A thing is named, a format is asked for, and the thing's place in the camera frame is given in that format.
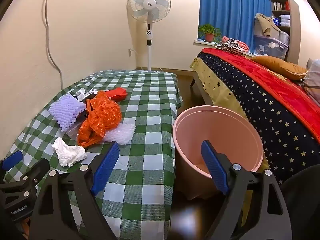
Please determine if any clear plastic storage box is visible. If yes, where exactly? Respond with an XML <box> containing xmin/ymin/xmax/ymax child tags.
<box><xmin>253</xmin><ymin>20</ymin><xmax>290</xmax><ymax>59</ymax></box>

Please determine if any dark rounded object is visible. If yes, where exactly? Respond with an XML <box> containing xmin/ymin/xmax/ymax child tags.
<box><xmin>279</xmin><ymin>164</ymin><xmax>320</xmax><ymax>240</ymax></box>

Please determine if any white foam net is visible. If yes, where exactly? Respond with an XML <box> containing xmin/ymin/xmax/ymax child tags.
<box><xmin>100</xmin><ymin>123</ymin><xmax>136</xmax><ymax>145</ymax></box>

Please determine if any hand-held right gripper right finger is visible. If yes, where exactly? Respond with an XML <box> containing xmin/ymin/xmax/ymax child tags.
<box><xmin>201</xmin><ymin>140</ymin><xmax>293</xmax><ymax>240</ymax></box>

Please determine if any grey bed frame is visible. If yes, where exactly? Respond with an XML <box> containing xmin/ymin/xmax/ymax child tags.
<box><xmin>190</xmin><ymin>76</ymin><xmax>215</xmax><ymax>105</ymax></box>

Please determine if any brown pillow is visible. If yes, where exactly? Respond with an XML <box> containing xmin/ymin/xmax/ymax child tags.
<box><xmin>251</xmin><ymin>56</ymin><xmax>309</xmax><ymax>80</ymax></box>

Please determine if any potted green plant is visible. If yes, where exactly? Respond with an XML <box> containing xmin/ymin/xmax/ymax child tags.
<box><xmin>198</xmin><ymin>24</ymin><xmax>222</xmax><ymax>42</ymax></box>

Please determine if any clear plastic wrapper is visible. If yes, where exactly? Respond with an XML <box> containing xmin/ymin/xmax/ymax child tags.
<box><xmin>65</xmin><ymin>122</ymin><xmax>82</xmax><ymax>139</ymax></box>

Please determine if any pink plastic bin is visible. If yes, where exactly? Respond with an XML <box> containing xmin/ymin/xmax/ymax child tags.
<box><xmin>172</xmin><ymin>106</ymin><xmax>264</xmax><ymax>200</ymax></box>

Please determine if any red blanket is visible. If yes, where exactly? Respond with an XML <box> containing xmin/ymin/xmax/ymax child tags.
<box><xmin>202</xmin><ymin>47</ymin><xmax>320</xmax><ymax>143</ymax></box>

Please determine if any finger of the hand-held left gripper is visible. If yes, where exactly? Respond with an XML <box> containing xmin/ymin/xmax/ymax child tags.
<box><xmin>4</xmin><ymin>158</ymin><xmax>50</xmax><ymax>193</ymax></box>
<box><xmin>0</xmin><ymin>150</ymin><xmax>24</xmax><ymax>172</ymax></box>

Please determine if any white tissue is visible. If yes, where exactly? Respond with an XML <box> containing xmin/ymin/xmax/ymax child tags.
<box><xmin>52</xmin><ymin>137</ymin><xmax>88</xmax><ymax>167</ymax></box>

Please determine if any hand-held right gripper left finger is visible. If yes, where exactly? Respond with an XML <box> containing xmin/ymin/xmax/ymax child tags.
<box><xmin>29</xmin><ymin>141</ymin><xmax>120</xmax><ymax>240</ymax></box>

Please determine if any orange plastic bag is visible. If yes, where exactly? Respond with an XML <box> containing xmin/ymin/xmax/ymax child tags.
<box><xmin>77</xmin><ymin>91</ymin><xmax>123</xmax><ymax>148</ymax></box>

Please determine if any black white striped cloth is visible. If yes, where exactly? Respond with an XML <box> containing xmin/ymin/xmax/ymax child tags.
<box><xmin>215</xmin><ymin>39</ymin><xmax>244</xmax><ymax>56</ymax></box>

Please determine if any wooden bookshelf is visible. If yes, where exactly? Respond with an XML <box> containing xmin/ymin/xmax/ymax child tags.
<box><xmin>270</xmin><ymin>0</ymin><xmax>292</xmax><ymax>38</ymax></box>

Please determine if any green checked tablecloth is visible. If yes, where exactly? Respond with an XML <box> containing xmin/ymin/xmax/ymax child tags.
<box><xmin>5</xmin><ymin>69</ymin><xmax>183</xmax><ymax>240</ymax></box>

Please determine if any beige coat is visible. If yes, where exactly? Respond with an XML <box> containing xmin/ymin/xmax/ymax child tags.
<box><xmin>255</xmin><ymin>13</ymin><xmax>283</xmax><ymax>37</ymax></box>

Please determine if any bed with starry blanket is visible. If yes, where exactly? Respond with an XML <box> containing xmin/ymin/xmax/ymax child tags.
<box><xmin>190</xmin><ymin>52</ymin><xmax>320</xmax><ymax>188</ymax></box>

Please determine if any blue curtain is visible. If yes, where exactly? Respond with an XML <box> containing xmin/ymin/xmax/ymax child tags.
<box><xmin>199</xmin><ymin>0</ymin><xmax>273</xmax><ymax>48</ymax></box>

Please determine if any crumpled silver wrapper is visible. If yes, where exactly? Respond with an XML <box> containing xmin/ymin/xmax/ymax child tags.
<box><xmin>75</xmin><ymin>88</ymin><xmax>99</xmax><ymax>102</ymax></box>

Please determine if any grey checked pillow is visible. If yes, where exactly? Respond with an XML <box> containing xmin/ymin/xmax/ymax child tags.
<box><xmin>301</xmin><ymin>59</ymin><xmax>320</xmax><ymax>103</ymax></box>

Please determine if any red snack packet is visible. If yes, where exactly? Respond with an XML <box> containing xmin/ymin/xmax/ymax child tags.
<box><xmin>104</xmin><ymin>87</ymin><xmax>128</xmax><ymax>102</ymax></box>

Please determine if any white standing fan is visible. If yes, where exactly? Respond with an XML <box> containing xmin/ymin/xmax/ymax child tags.
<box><xmin>127</xmin><ymin>0</ymin><xmax>172</xmax><ymax>72</ymax></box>

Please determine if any pink folded cloth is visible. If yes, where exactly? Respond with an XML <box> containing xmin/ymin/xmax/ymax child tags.
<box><xmin>221</xmin><ymin>36</ymin><xmax>250</xmax><ymax>52</ymax></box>

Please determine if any grey wall cable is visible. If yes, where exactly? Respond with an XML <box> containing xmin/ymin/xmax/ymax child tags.
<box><xmin>44</xmin><ymin>0</ymin><xmax>63</xmax><ymax>90</ymax></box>

